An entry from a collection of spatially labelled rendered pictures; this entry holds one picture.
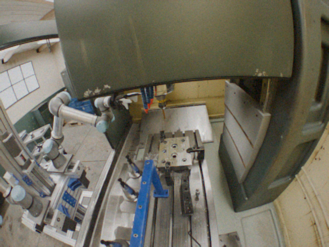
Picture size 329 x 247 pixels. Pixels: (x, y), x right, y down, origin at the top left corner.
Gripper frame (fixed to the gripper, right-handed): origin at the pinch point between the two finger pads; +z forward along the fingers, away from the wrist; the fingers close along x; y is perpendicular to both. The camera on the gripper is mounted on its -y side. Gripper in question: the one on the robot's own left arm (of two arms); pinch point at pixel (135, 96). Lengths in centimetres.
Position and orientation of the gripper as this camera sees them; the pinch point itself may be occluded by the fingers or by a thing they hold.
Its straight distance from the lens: 75.9
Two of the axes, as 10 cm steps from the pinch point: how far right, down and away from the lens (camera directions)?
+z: 9.1, 0.5, -4.0
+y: 1.9, 8.3, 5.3
